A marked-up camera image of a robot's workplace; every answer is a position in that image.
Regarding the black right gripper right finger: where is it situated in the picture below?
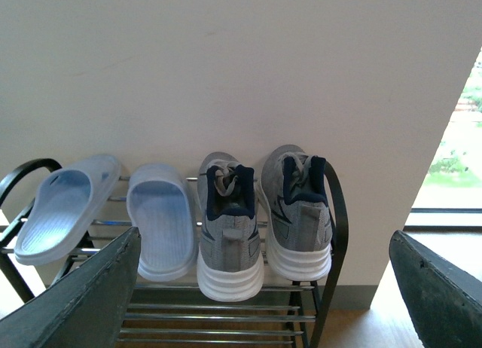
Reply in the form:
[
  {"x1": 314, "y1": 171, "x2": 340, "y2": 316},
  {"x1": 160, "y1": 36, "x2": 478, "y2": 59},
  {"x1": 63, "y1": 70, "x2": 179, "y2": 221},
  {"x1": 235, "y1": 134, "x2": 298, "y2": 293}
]
[{"x1": 389, "y1": 230, "x2": 481, "y2": 347}]

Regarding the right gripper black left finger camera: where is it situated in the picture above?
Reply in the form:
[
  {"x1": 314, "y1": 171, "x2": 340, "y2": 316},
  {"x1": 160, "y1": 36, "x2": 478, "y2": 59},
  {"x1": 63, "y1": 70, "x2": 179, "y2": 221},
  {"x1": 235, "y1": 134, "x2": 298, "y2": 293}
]
[{"x1": 1, "y1": 227, "x2": 141, "y2": 347}]

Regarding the grey sneaker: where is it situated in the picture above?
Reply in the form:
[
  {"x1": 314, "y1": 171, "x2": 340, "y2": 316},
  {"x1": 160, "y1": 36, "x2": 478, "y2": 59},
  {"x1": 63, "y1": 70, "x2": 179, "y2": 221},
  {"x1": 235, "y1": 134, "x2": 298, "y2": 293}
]
[
  {"x1": 256, "y1": 145, "x2": 332, "y2": 281},
  {"x1": 197, "y1": 152, "x2": 264, "y2": 302}
]

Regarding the black metal shoe rack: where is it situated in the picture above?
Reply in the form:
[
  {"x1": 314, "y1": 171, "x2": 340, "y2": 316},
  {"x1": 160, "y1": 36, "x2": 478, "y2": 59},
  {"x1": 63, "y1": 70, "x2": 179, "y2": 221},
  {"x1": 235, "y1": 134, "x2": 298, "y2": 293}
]
[{"x1": 1, "y1": 158, "x2": 349, "y2": 347}]

